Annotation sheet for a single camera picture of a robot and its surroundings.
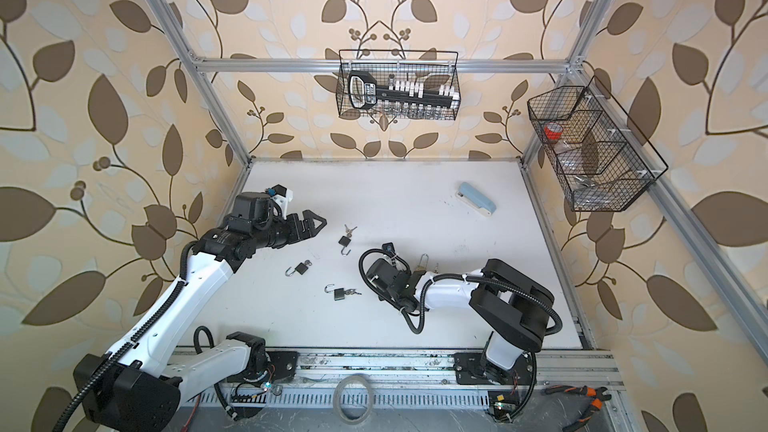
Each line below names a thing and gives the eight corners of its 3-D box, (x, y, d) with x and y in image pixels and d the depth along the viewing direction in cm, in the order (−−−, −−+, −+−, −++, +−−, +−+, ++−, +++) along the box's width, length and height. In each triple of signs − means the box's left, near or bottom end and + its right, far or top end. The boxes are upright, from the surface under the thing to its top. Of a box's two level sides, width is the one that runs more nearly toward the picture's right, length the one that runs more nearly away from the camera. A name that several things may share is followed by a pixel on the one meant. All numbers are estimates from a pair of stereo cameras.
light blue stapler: (454, 195, 112) (456, 188, 108) (462, 188, 114) (464, 180, 110) (487, 218, 105) (491, 211, 101) (495, 210, 107) (499, 203, 104)
